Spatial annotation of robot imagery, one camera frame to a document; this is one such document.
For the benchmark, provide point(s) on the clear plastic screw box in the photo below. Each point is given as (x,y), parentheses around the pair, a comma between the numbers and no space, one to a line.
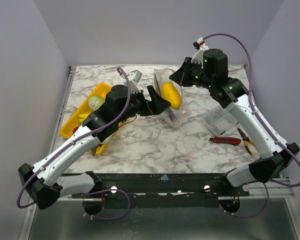
(218,120)

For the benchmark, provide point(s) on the red black utility knife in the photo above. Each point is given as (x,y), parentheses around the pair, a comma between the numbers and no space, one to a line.
(226,140)

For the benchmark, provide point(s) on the black mounting rail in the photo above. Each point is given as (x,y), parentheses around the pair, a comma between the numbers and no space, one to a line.
(160,190)

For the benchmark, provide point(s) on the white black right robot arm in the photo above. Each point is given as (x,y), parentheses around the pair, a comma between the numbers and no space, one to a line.
(274,151)

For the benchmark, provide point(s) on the yellow plastic tray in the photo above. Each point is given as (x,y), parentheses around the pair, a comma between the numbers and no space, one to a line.
(67,129)

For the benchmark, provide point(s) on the yellow black pliers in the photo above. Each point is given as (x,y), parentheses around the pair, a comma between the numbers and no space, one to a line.
(247,141)

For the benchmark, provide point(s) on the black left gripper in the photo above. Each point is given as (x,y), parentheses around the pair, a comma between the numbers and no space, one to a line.
(157,105)

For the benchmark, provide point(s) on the green toy scallion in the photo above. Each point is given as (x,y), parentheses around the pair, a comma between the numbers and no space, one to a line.
(158,83)

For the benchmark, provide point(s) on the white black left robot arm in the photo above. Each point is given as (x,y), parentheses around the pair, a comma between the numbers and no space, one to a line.
(44,180)

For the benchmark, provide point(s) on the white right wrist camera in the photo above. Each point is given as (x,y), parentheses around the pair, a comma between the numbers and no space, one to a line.
(200,47)

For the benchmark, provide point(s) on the grey toy fish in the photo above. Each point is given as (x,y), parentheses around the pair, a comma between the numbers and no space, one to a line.
(97,150)

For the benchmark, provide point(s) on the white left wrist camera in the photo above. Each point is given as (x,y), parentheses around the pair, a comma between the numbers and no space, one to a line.
(134,78)

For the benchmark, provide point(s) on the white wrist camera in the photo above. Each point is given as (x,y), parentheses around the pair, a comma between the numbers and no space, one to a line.
(134,78)
(200,47)

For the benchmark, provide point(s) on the green toy celery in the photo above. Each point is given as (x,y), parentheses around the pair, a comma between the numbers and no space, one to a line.
(107,140)

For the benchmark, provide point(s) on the red toy tomato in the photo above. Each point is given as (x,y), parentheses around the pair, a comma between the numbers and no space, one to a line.
(75,129)

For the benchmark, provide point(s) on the clear zip top bag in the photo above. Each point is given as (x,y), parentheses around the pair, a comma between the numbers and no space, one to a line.
(179,111)

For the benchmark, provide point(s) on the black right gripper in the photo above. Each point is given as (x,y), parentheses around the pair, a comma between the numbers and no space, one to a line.
(185,75)

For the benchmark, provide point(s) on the green toy cabbage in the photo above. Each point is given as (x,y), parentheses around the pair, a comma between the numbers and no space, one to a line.
(95,102)

